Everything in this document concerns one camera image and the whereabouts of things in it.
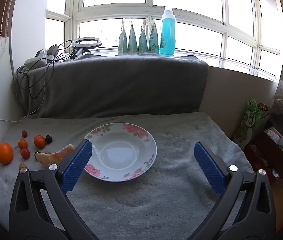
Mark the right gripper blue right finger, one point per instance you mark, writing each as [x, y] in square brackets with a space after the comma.
[245, 208]

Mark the ring light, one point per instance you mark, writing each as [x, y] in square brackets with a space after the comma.
[83, 45]

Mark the blue detergent bottle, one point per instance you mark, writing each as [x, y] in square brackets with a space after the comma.
[168, 41]

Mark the brown longan fruit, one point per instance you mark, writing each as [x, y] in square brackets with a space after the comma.
[22, 165]

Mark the large orange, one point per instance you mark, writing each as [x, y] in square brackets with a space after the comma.
[6, 153]

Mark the peeled orange segment piece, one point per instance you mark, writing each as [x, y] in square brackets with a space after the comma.
[46, 159]

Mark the small mandarin orange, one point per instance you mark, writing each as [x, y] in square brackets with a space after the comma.
[39, 141]

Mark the floral white plate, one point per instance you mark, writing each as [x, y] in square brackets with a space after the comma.
[121, 152]

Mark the small red cherry tomato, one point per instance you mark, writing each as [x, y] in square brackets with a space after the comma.
[24, 134]

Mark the glass jar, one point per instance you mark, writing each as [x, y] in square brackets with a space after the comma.
[263, 110]

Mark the green snack bag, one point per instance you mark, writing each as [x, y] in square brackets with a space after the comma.
[248, 124]

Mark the dark grape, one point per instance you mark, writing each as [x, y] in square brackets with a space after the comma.
[48, 139]

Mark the small orange with stem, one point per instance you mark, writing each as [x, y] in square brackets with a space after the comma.
[22, 144]

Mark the teal refill pouch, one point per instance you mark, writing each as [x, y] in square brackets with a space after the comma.
[153, 46]
[132, 41]
[122, 46]
[143, 46]

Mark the white power adapter box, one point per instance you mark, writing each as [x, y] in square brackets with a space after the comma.
[42, 59]

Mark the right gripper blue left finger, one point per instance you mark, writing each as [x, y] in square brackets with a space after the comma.
[40, 208]

